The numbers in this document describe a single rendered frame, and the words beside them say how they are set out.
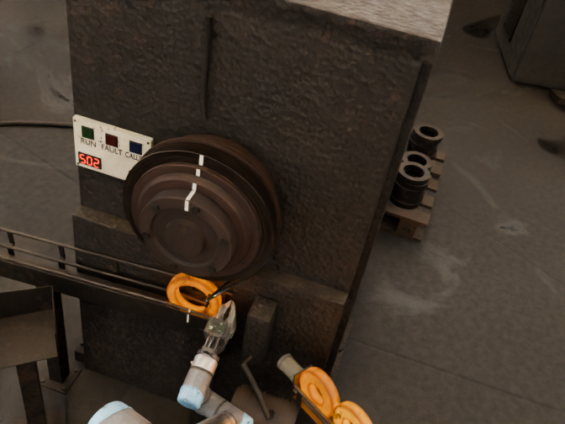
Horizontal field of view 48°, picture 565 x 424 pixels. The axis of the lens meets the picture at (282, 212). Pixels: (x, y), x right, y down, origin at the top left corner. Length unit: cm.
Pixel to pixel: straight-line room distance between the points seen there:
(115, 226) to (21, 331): 45
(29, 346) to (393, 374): 161
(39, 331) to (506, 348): 219
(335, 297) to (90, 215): 86
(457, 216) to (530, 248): 45
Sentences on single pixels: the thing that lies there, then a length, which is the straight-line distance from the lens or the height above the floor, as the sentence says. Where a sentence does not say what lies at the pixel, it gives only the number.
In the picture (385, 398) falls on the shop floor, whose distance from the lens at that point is 296.
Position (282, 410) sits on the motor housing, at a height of 53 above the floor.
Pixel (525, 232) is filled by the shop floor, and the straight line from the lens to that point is 413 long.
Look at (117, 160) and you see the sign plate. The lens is 205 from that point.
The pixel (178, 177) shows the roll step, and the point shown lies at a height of 128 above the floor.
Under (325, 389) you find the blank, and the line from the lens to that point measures 196.
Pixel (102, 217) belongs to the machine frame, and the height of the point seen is 87.
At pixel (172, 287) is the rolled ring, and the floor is 78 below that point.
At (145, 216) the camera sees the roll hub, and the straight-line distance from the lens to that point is 181.
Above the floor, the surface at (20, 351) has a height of 60.
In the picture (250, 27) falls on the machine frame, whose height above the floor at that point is 166.
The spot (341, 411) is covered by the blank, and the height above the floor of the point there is 75.
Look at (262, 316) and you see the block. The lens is 204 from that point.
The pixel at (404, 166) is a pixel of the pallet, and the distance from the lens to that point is 367.
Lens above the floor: 235
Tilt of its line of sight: 40 degrees down
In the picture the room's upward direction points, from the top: 11 degrees clockwise
